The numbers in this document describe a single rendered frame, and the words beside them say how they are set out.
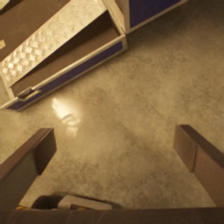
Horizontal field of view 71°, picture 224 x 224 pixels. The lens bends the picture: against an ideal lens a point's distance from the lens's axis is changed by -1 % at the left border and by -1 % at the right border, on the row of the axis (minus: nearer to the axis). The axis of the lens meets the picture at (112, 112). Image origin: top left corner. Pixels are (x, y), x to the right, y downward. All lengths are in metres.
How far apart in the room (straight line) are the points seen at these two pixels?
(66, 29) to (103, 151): 0.71
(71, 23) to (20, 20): 0.45
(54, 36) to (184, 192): 1.11
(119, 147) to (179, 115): 0.38
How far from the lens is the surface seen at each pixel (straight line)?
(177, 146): 0.17
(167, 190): 0.98
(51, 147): 0.17
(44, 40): 1.09
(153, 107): 0.92
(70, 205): 0.92
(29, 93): 1.01
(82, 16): 1.00
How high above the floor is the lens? 0.91
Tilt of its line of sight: 80 degrees down
